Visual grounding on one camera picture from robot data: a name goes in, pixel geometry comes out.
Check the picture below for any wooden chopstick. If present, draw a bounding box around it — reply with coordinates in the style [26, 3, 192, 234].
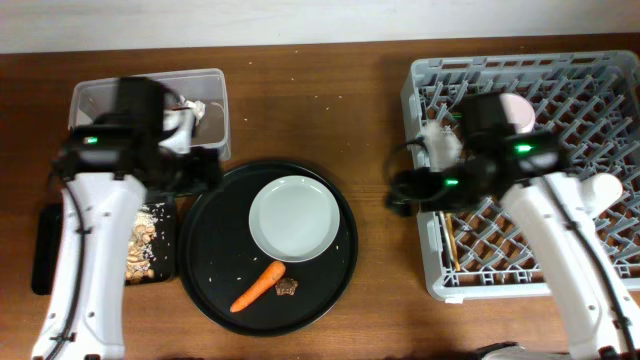
[444, 213, 461, 272]

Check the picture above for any white tissue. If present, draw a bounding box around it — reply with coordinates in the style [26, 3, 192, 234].
[178, 96, 206, 126]

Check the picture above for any grey plate with food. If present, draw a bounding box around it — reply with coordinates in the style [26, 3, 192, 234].
[248, 175, 340, 263]

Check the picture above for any orange carrot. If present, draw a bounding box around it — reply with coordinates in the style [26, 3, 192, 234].
[230, 261, 286, 313]

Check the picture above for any small white cup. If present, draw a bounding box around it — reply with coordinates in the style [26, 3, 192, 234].
[580, 173, 623, 218]

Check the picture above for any brown food scrap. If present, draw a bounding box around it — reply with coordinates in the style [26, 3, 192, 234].
[275, 278, 299, 296]

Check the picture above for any white plastic fork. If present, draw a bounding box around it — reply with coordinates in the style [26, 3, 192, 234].
[438, 212, 456, 271]

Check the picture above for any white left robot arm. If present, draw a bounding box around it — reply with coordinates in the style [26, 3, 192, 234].
[31, 125, 221, 359]

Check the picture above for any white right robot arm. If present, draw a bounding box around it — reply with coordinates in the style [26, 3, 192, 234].
[387, 132, 639, 359]

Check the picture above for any grey dishwasher rack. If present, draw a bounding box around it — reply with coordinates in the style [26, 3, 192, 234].
[401, 51, 639, 303]

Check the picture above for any round black tray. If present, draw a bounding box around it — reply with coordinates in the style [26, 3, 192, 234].
[177, 160, 358, 336]

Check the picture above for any rice and peanut shell pile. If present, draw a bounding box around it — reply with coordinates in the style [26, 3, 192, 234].
[125, 206, 158, 284]

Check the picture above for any clear plastic bin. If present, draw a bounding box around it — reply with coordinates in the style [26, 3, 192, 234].
[68, 68, 231, 161]

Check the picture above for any black rectangular tray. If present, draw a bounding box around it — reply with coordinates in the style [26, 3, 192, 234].
[31, 197, 177, 295]

